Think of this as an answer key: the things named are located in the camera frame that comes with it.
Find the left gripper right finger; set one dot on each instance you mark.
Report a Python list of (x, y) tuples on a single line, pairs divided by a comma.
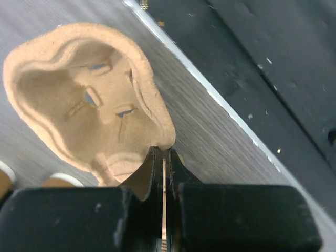
[(176, 173)]

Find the stack of paper cups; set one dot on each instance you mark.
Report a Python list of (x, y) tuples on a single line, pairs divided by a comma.
[(61, 180)]

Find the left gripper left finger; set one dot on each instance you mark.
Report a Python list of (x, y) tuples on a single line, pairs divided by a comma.
[(145, 207)]

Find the brown paper cup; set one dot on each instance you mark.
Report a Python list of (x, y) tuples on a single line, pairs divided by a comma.
[(7, 179)]

